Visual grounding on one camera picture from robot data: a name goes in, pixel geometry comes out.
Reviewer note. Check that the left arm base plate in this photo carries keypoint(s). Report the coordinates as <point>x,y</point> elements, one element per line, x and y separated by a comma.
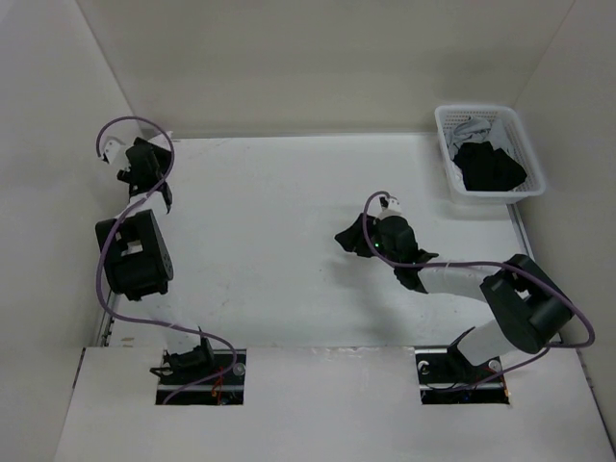
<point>217,385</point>

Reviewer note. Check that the black tank top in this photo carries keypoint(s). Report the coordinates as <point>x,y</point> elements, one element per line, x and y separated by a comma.
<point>485,169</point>

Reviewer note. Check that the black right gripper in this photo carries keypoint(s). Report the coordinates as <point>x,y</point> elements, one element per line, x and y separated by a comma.
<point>353,236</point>

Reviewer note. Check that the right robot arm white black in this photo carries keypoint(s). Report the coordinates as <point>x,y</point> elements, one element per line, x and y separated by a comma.
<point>524,316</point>

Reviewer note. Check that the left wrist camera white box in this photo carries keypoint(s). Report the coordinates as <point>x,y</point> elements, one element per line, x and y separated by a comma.
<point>113,155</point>

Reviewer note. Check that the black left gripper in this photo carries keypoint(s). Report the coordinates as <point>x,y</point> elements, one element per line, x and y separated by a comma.
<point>164,159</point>

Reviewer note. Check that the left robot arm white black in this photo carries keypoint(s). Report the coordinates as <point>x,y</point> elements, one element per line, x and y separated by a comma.
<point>138,263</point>

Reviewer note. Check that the white plastic mesh basket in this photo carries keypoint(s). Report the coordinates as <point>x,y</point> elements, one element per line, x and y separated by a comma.
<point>448,116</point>

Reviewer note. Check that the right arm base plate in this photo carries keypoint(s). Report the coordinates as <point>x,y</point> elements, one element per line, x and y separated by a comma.
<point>446,379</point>

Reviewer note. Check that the grey white tank top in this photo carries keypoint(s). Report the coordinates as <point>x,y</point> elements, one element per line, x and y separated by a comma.
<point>478,130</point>

